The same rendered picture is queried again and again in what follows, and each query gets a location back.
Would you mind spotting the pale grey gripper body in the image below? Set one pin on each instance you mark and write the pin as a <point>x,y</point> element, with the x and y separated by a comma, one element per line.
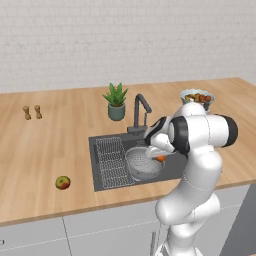
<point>156,151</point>

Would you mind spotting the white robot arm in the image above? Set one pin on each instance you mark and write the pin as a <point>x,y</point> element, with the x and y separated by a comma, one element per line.
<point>196,160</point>

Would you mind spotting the silver metal colander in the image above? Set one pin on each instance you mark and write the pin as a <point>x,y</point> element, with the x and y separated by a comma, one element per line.
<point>141,165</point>

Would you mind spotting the dark grey sink basin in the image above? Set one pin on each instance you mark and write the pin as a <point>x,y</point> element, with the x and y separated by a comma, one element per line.
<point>176,166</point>

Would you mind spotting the dark grey sink faucet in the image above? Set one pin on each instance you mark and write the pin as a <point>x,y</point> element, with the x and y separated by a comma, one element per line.
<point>140,106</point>

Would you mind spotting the red green apple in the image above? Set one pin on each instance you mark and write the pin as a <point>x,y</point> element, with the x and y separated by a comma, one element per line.
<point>63,182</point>

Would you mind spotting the orange fruit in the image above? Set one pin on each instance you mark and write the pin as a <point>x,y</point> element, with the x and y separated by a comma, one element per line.
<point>161,158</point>

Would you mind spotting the green plant in grey pot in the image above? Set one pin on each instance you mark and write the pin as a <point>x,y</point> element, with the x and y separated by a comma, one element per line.
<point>116,100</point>

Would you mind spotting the bowl of mixed fruit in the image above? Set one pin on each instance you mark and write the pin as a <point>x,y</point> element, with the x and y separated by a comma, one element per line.
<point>196,97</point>

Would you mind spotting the white cupboard door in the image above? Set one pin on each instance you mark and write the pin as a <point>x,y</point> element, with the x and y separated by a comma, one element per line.
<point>113,230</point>
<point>230,213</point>
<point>33,238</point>

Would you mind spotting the wooden shaker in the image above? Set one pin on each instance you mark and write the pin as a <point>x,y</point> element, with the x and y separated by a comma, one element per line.
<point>38,112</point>
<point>26,113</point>

